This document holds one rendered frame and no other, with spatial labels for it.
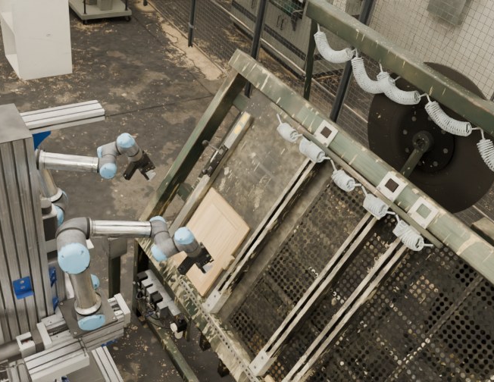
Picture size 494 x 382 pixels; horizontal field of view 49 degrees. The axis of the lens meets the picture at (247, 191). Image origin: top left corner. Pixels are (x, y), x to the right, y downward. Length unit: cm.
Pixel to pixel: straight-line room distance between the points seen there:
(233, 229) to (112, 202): 213
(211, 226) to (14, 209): 114
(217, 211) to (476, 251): 142
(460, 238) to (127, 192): 337
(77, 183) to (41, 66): 191
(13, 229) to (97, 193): 258
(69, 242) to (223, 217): 105
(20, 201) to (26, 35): 417
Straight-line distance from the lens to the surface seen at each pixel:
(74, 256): 223
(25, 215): 243
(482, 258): 226
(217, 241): 303
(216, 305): 296
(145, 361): 389
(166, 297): 326
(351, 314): 250
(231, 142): 303
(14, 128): 225
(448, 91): 275
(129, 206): 488
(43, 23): 641
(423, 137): 290
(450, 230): 230
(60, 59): 665
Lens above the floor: 329
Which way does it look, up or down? 40 degrees down
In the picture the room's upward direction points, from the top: 11 degrees clockwise
